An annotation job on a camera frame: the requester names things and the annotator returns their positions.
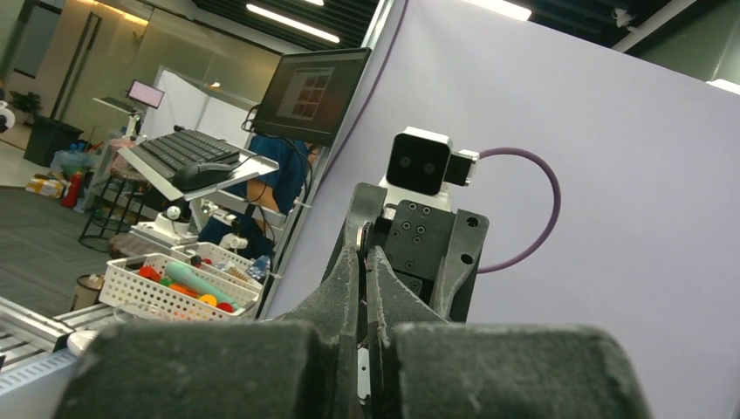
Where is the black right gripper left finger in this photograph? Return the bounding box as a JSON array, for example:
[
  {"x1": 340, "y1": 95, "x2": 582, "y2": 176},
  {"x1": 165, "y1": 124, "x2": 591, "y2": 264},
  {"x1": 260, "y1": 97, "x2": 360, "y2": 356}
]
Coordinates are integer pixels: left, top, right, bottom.
[{"x1": 54, "y1": 248, "x2": 360, "y2": 418}]

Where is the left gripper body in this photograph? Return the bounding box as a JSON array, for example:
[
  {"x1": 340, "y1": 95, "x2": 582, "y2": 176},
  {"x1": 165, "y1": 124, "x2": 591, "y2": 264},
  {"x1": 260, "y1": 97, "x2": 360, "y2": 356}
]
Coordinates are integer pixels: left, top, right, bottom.
[{"x1": 371, "y1": 200, "x2": 456, "y2": 304}]

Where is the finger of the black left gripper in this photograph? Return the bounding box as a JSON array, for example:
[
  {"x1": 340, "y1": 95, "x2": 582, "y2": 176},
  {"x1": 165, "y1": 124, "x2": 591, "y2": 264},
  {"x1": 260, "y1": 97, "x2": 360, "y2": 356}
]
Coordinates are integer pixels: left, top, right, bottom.
[
  {"x1": 430, "y1": 209, "x2": 489, "y2": 322},
  {"x1": 322, "y1": 182, "x2": 387, "y2": 281}
]

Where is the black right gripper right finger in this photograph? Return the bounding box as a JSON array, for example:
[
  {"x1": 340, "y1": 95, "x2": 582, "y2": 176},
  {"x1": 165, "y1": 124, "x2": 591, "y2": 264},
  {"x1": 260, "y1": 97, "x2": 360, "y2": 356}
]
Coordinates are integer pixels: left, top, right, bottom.
[{"x1": 367, "y1": 248, "x2": 651, "y2": 418}]

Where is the seated person in blue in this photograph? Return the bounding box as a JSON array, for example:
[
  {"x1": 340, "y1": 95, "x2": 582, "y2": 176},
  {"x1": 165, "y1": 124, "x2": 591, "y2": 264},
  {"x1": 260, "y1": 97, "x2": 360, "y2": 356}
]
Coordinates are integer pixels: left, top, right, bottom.
[{"x1": 225, "y1": 134, "x2": 319, "y2": 259}]

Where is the black computer monitor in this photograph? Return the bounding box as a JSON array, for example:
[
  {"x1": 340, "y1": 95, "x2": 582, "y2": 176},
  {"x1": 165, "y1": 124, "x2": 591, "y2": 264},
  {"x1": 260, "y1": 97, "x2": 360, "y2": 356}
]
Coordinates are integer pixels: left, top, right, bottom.
[{"x1": 252, "y1": 47, "x2": 372, "y2": 147}]

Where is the white perforated basket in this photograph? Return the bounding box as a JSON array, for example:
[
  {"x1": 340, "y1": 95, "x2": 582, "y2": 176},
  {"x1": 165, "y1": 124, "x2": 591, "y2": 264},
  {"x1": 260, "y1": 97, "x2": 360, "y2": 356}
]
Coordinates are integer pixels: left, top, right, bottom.
[
  {"x1": 99, "y1": 253, "x2": 259, "y2": 321},
  {"x1": 169, "y1": 242, "x2": 263, "y2": 293}
]

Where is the black computer mouse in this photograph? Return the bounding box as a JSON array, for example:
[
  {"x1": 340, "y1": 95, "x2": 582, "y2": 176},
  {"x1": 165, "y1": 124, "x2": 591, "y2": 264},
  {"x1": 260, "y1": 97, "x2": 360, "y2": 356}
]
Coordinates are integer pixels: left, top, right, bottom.
[{"x1": 170, "y1": 162, "x2": 235, "y2": 192}]

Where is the black keyboard on stand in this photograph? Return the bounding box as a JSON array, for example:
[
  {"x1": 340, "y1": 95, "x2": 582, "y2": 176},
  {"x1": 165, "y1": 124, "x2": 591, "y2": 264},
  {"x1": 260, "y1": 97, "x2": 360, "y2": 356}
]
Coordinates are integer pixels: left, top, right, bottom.
[{"x1": 118, "y1": 129, "x2": 278, "y2": 202}]

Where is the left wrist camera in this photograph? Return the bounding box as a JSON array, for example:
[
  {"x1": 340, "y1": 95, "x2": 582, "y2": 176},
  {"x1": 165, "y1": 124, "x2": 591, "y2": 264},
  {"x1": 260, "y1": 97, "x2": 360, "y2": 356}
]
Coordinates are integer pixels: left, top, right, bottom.
[{"x1": 379, "y1": 127, "x2": 481, "y2": 212}]

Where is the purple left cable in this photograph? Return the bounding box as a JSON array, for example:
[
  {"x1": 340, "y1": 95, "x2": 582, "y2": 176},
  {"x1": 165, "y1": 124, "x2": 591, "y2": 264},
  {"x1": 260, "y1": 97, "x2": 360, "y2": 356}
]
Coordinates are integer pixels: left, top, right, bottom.
[{"x1": 476, "y1": 147, "x2": 563, "y2": 275}]

